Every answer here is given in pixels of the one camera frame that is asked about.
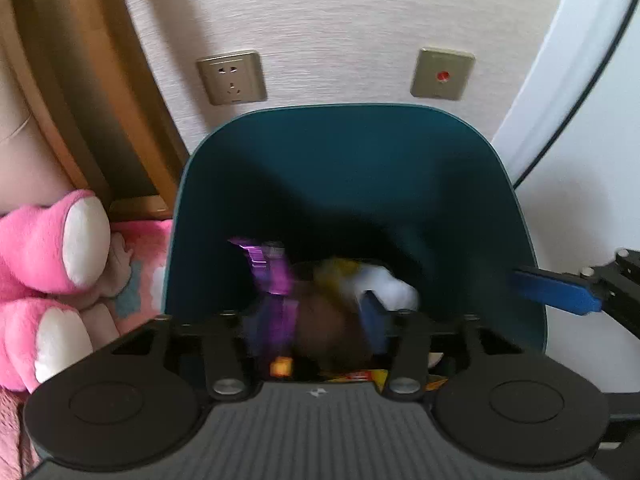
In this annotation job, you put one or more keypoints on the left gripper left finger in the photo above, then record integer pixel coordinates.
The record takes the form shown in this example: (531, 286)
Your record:
(230, 370)

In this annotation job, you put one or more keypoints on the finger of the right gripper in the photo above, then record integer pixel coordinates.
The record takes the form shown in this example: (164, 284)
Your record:
(567, 292)

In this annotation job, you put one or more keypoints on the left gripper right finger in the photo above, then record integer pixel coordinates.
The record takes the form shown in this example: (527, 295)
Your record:
(400, 340)

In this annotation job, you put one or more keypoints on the pink plush toy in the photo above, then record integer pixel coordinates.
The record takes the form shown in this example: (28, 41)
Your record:
(48, 253)

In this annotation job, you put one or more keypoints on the beige wall power socket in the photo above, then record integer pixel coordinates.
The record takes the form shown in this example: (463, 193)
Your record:
(233, 78)

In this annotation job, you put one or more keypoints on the beige wall switch red dot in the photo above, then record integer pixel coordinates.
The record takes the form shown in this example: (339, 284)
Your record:
(441, 74)

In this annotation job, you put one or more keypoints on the white door frame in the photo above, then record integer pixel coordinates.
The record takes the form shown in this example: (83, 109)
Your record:
(580, 41)

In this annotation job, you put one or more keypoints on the purple snack bag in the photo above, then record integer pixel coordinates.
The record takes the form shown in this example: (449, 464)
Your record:
(270, 329)

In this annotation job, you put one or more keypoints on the wooden bed headboard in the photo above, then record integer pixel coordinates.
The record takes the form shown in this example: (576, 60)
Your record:
(83, 75)

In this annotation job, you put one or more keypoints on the dark teal trash bin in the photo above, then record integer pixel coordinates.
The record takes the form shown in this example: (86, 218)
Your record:
(407, 187)

